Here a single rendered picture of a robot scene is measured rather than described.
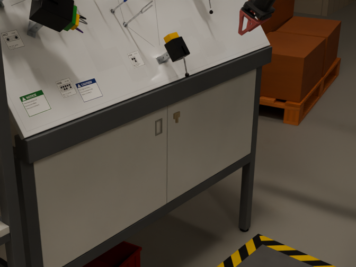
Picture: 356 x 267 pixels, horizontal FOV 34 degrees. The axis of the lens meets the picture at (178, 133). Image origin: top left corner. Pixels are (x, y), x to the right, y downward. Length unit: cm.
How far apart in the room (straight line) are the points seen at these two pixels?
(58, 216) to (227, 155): 86
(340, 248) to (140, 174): 110
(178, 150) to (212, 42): 40
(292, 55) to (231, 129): 154
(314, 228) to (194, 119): 96
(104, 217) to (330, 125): 234
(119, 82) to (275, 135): 207
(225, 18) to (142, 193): 73
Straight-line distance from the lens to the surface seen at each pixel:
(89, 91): 166
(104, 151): 176
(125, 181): 188
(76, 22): 157
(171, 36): 182
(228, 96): 222
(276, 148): 351
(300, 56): 377
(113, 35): 180
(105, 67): 173
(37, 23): 161
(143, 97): 177
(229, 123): 228
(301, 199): 300
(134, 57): 181
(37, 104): 156
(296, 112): 383
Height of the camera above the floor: 148
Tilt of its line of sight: 24 degrees down
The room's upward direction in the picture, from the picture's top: 1 degrees clockwise
